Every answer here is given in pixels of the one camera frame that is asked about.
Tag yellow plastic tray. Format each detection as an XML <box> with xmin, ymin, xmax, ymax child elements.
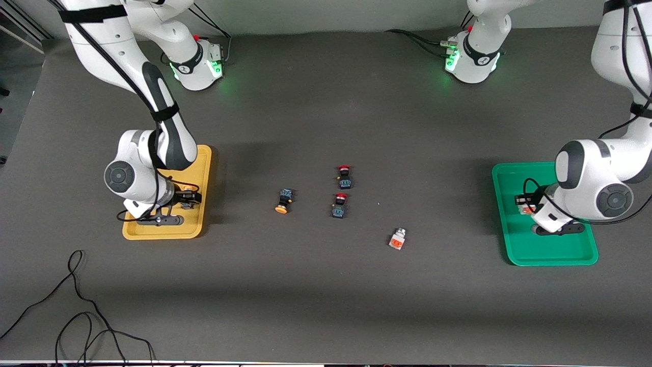
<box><xmin>122</xmin><ymin>145</ymin><xmax>212</xmax><ymax>240</ymax></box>

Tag grey metal frame rail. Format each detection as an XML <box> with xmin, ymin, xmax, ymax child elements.
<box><xmin>0</xmin><ymin>6</ymin><xmax>53</xmax><ymax>54</ymax></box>

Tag black right arm base cables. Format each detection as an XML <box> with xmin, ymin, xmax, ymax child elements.
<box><xmin>160</xmin><ymin>4</ymin><xmax>232</xmax><ymax>67</ymax></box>

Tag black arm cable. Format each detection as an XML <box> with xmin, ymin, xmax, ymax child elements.
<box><xmin>524</xmin><ymin>0</ymin><xmax>652</xmax><ymax>225</ymax></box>
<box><xmin>48</xmin><ymin>0</ymin><xmax>204</xmax><ymax>222</ymax></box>

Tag black left arm base cables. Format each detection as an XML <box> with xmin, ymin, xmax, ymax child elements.
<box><xmin>385</xmin><ymin>11</ymin><xmax>477</xmax><ymax>59</ymax></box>

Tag thin black loose cable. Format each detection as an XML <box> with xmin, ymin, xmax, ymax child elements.
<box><xmin>0</xmin><ymin>250</ymin><xmax>156</xmax><ymax>365</ymax></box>

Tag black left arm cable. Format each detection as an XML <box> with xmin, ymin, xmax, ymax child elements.
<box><xmin>524</xmin><ymin>0</ymin><xmax>652</xmax><ymax>225</ymax></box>

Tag green plastic tray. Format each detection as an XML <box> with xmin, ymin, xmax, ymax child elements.
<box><xmin>492</xmin><ymin>162</ymin><xmax>599</xmax><ymax>267</ymax></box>

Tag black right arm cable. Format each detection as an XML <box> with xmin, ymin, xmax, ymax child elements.
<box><xmin>48</xmin><ymin>0</ymin><xmax>204</xmax><ymax>222</ymax></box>

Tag black arm base cables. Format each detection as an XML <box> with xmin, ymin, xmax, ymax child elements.
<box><xmin>385</xmin><ymin>11</ymin><xmax>477</xmax><ymax>59</ymax></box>
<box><xmin>160</xmin><ymin>4</ymin><xmax>232</xmax><ymax>67</ymax></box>

